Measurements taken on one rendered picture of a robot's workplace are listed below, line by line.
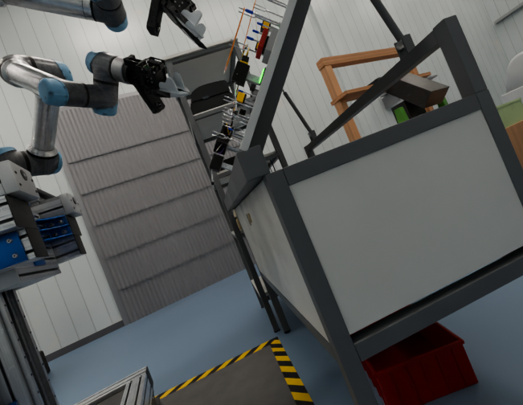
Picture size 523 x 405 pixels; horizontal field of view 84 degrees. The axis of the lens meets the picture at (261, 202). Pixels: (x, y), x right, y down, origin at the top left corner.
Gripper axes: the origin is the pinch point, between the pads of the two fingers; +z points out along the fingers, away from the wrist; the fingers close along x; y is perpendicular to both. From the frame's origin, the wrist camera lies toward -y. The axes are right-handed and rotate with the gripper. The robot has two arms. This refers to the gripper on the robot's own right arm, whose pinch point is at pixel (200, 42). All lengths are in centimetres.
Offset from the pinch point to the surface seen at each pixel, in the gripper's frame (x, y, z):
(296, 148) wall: 408, 65, 86
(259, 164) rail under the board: -32, -15, 36
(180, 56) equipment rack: 106, 4, -40
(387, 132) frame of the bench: -28, 11, 52
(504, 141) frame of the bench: -26, 30, 75
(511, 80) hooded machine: 303, 321, 226
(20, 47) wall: 346, -112, -284
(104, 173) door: 319, -157, -90
